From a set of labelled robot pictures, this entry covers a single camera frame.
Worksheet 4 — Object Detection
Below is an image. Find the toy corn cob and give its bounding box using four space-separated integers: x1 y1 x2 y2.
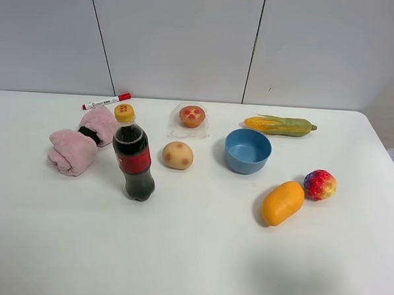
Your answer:
244 114 317 138

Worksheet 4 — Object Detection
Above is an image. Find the blue plastic bowl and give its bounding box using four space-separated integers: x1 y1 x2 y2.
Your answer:
224 128 273 175

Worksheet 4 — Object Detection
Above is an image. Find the cola bottle yellow cap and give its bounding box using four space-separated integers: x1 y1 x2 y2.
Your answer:
113 104 155 201

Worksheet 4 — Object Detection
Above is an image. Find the red toy strawberry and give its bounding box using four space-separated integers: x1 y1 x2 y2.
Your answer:
304 170 337 201

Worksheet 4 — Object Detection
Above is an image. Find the beige spotted bun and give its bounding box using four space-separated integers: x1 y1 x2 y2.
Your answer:
162 141 194 170

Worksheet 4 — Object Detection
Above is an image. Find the wrapped orange muffin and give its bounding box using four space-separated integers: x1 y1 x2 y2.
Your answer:
167 102 210 139

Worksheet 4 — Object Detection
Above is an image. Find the orange toy mango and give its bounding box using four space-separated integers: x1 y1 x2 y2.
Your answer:
261 181 305 226

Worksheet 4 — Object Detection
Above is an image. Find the pink rolled towel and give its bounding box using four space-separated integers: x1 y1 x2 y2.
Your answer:
48 106 118 177

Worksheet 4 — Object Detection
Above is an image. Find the red whiteboard marker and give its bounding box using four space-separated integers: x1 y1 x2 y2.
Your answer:
81 92 132 110

